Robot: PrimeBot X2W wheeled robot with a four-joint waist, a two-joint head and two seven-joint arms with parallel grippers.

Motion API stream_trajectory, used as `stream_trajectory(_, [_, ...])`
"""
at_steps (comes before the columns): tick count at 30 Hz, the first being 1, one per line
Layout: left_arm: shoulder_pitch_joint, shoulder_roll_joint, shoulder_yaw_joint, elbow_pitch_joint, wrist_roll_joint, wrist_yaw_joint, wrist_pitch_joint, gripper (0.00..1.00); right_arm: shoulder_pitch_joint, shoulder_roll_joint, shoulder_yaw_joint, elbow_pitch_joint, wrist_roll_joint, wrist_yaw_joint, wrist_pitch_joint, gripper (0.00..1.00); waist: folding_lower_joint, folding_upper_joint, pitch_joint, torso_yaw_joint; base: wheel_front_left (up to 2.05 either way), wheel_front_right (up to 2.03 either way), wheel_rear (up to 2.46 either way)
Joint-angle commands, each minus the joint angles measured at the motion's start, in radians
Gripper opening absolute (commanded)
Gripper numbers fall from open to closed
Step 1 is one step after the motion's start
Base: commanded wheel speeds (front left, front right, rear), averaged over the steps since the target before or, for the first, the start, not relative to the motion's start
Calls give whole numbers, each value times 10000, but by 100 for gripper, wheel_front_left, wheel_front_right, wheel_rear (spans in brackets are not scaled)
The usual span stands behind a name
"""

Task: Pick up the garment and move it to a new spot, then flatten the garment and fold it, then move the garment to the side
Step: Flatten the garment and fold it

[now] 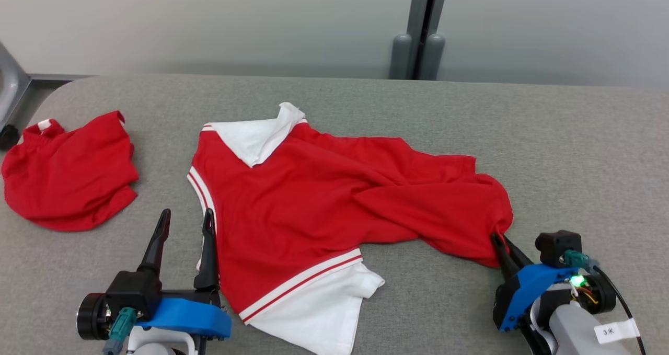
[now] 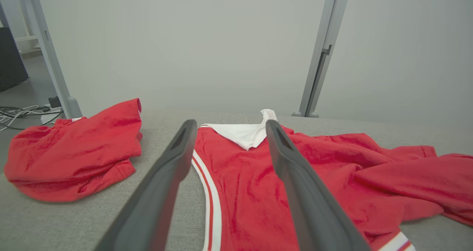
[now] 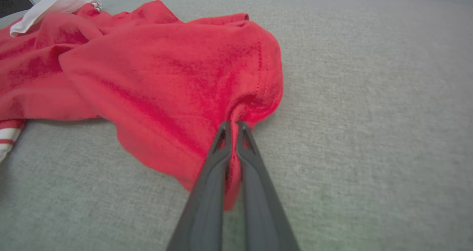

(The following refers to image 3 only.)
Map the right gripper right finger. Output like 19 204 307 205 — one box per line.
235 121 300 251

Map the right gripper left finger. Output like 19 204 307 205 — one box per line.
166 121 234 251

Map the red t-shirt with white sleeves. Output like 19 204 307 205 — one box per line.
0 0 284 211

